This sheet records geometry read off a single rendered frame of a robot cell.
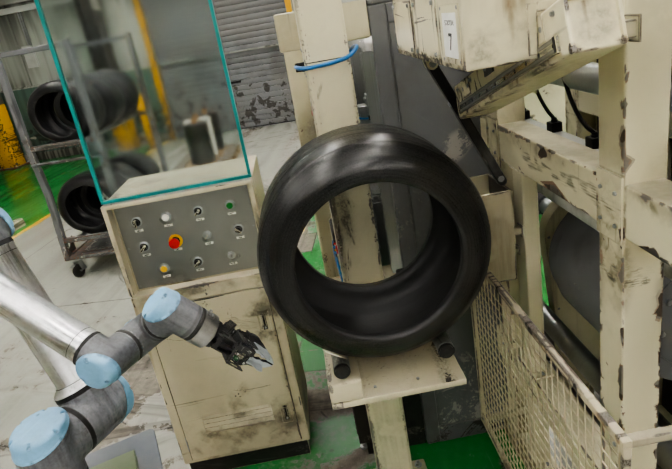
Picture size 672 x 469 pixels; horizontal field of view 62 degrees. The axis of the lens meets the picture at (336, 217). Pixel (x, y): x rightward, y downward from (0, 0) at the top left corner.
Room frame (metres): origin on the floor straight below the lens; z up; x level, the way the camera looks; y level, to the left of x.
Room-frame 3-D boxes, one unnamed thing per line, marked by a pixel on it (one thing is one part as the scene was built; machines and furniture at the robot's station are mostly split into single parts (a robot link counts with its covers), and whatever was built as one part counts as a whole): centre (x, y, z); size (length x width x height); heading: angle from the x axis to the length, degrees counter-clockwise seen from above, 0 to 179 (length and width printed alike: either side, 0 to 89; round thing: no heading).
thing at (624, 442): (1.20, -0.42, 0.65); 0.90 x 0.02 x 0.70; 2
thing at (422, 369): (1.42, -0.08, 0.80); 0.37 x 0.36 x 0.02; 92
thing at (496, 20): (1.31, -0.38, 1.71); 0.61 x 0.25 x 0.15; 2
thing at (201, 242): (2.15, 0.56, 0.63); 0.56 x 0.41 x 1.27; 92
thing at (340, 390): (1.42, 0.06, 0.84); 0.36 x 0.09 x 0.06; 2
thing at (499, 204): (1.65, -0.45, 1.05); 0.20 x 0.15 x 0.30; 2
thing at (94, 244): (5.13, 1.99, 0.96); 1.36 x 0.71 x 1.92; 171
